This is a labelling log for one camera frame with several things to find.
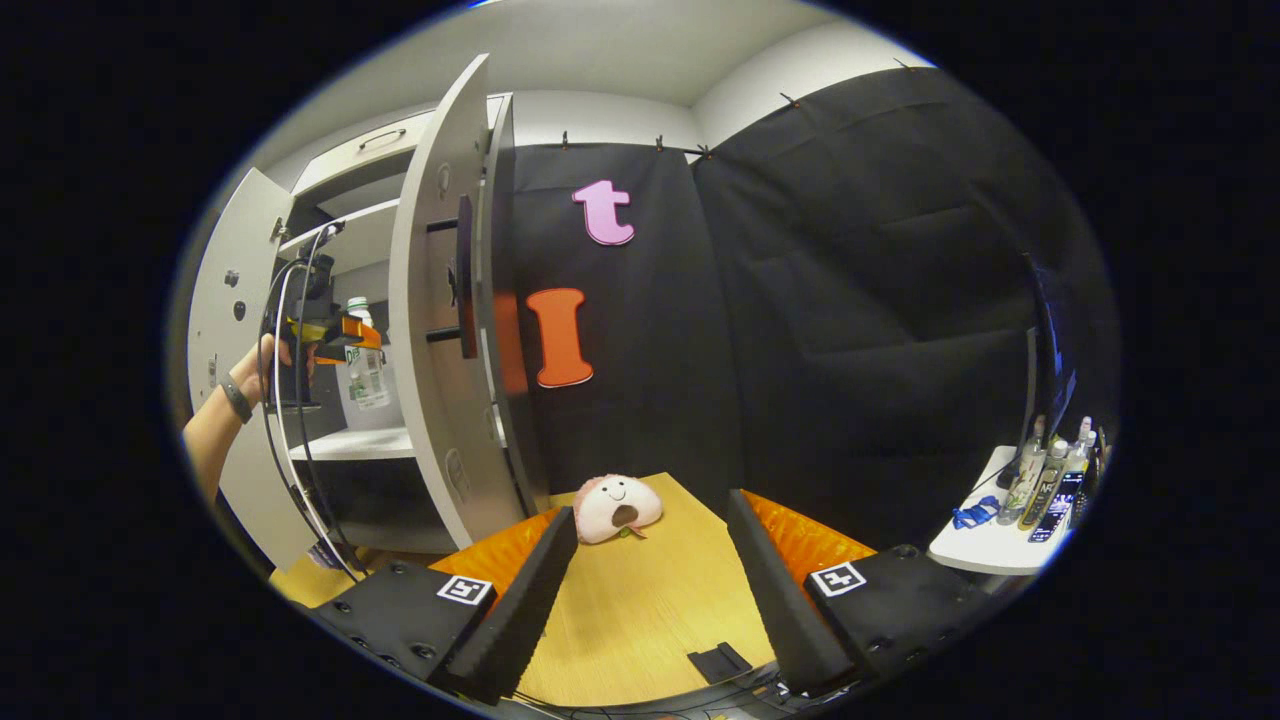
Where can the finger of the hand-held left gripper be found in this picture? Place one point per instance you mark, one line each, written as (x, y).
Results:
(350, 335)

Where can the white side table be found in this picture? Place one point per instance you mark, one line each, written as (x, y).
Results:
(985, 548)

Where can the small black plastic block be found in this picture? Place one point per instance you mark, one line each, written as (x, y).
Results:
(720, 663)

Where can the pink white plush toy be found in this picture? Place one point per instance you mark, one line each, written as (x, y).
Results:
(610, 505)

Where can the black wristband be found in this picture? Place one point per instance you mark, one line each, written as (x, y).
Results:
(236, 398)

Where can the black flat packet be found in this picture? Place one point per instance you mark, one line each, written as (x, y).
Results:
(1060, 510)

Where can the small blue cloth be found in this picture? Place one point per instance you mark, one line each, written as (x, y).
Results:
(975, 514)

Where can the black backdrop cloth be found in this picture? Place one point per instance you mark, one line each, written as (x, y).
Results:
(850, 300)

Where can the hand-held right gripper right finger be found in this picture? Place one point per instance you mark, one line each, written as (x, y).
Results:
(775, 610)

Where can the white cabinet door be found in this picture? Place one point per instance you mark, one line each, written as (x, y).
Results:
(235, 260)
(430, 400)

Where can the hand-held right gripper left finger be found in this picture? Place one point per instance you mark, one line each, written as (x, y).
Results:
(530, 610)

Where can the clear plastic bottle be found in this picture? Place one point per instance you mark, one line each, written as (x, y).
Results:
(1022, 480)

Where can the white open cabinet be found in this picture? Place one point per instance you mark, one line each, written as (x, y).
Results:
(350, 445)

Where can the white green drink bottle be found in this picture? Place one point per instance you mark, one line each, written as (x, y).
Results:
(368, 385)

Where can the white cabinet drawer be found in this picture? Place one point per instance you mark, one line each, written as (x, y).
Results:
(350, 160)

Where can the white spray bottle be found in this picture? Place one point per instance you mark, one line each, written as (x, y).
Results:
(1080, 445)

